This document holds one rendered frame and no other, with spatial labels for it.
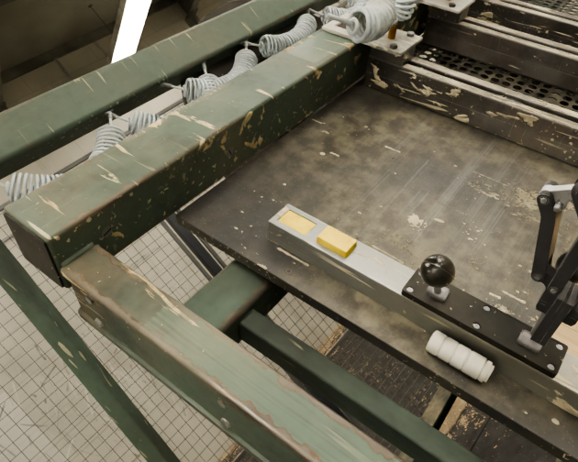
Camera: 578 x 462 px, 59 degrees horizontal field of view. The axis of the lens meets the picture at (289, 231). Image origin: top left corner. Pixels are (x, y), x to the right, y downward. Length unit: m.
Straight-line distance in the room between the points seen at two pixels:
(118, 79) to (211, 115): 0.51
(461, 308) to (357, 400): 0.18
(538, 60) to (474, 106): 0.29
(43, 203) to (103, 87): 0.62
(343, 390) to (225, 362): 0.18
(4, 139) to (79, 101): 0.19
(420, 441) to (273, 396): 0.21
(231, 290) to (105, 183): 0.23
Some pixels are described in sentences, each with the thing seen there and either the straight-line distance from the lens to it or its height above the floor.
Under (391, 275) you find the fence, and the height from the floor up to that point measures 1.52.
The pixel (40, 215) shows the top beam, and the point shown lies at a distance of 0.73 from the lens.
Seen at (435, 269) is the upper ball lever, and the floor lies 1.53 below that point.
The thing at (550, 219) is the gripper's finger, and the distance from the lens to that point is 0.50.
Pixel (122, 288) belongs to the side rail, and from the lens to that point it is 0.68.
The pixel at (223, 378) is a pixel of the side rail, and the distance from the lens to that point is 0.59.
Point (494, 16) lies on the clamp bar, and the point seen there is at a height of 1.70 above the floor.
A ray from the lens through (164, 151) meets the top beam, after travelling 0.80.
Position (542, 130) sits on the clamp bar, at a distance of 1.07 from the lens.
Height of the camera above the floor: 1.71
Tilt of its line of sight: 5 degrees down
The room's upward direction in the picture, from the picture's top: 39 degrees counter-clockwise
